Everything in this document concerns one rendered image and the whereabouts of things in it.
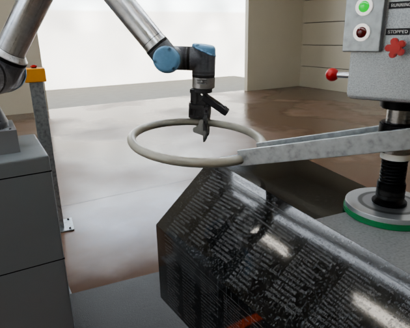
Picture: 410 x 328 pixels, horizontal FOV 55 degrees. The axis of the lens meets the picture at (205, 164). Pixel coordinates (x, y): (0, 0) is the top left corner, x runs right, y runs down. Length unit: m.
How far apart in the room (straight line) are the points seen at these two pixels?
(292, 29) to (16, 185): 9.02
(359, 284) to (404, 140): 0.34
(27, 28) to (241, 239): 1.12
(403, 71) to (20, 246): 1.36
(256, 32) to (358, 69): 8.47
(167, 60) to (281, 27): 8.53
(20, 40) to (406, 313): 1.51
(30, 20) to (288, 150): 1.08
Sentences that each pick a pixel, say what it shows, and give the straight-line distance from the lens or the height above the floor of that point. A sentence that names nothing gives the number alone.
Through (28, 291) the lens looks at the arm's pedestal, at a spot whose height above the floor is 0.32.
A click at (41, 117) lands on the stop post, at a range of 2.66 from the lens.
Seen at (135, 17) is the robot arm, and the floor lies 1.31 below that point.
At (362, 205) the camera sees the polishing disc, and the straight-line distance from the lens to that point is 1.08.
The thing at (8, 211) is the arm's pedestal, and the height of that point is 0.67.
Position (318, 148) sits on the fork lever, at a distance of 1.07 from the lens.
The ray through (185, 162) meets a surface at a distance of 1.16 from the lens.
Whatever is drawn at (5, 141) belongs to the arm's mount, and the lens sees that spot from 1.59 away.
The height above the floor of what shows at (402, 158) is 0.96.
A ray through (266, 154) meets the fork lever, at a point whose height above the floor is 0.91.
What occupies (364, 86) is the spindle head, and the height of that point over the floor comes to 1.13.
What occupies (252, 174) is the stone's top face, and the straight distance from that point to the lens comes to 1.32.
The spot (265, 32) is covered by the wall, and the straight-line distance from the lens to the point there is 9.56.
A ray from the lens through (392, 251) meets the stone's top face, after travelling 0.94.
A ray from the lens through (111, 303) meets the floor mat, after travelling 2.07.
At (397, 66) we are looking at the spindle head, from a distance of 0.93.
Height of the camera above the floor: 1.25
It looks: 18 degrees down
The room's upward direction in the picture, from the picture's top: 1 degrees counter-clockwise
